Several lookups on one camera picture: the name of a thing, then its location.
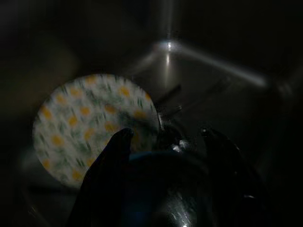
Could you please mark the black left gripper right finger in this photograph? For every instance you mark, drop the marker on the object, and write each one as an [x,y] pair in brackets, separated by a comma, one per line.
[232,184]

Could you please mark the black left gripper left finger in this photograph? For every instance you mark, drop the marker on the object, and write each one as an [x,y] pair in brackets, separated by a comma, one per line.
[104,179]

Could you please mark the stainless steel bowl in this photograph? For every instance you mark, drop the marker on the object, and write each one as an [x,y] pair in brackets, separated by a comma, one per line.
[180,208]

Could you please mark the floral print plate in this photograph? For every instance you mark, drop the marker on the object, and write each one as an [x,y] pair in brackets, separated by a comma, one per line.
[78,123]

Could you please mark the stainless steel sink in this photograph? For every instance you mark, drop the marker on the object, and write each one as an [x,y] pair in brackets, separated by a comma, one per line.
[213,71]

